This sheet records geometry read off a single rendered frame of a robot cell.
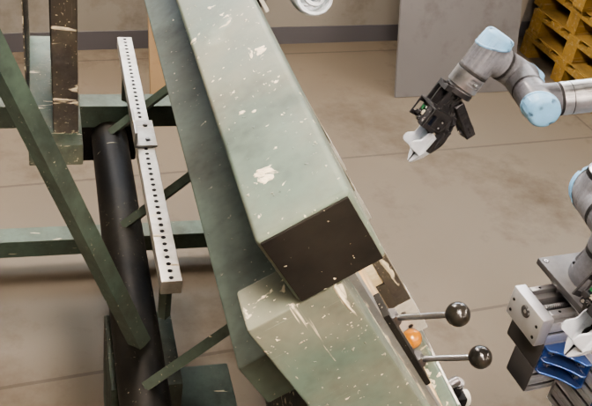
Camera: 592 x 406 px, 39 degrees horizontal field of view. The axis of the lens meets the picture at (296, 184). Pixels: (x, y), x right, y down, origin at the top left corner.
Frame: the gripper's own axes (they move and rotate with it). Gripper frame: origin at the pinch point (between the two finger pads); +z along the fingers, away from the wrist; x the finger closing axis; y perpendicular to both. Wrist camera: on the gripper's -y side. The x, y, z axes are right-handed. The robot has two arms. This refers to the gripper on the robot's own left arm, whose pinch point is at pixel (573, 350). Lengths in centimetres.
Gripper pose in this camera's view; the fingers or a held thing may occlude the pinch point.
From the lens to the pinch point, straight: 159.2
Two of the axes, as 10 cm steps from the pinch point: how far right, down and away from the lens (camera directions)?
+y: -7.7, -3.2, -5.6
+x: 3.2, 5.7, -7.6
